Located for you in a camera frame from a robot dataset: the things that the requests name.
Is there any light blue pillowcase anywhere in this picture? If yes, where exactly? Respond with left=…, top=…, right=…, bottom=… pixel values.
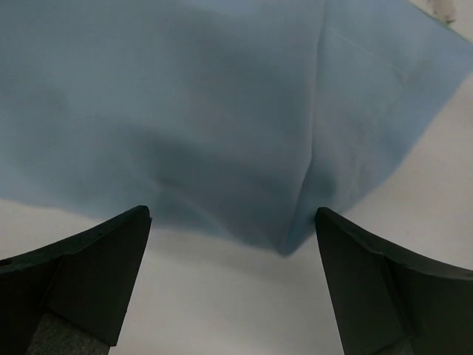
left=1, top=1, right=472, bottom=255

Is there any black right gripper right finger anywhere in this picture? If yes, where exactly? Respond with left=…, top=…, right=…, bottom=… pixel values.
left=315, top=208, right=472, bottom=355

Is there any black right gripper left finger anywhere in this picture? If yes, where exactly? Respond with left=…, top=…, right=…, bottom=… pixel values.
left=1, top=206, right=152, bottom=354

